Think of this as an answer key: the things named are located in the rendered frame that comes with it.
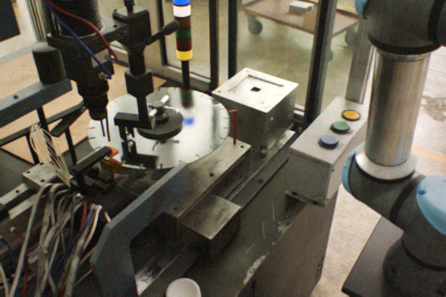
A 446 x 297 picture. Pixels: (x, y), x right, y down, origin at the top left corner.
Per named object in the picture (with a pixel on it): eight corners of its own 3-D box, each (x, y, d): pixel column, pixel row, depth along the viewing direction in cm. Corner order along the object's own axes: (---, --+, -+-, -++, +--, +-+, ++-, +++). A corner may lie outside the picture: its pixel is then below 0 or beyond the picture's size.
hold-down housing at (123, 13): (144, 85, 96) (132, -9, 84) (158, 94, 93) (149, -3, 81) (123, 95, 93) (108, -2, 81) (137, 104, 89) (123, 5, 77)
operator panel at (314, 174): (329, 138, 135) (336, 96, 126) (365, 152, 130) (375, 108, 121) (284, 193, 116) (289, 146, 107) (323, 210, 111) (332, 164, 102)
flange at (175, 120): (138, 111, 110) (137, 102, 109) (183, 109, 111) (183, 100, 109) (133, 138, 101) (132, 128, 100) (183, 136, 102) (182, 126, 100)
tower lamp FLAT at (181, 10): (180, 10, 124) (180, -1, 122) (194, 13, 122) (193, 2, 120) (170, 14, 121) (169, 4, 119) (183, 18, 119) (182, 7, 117)
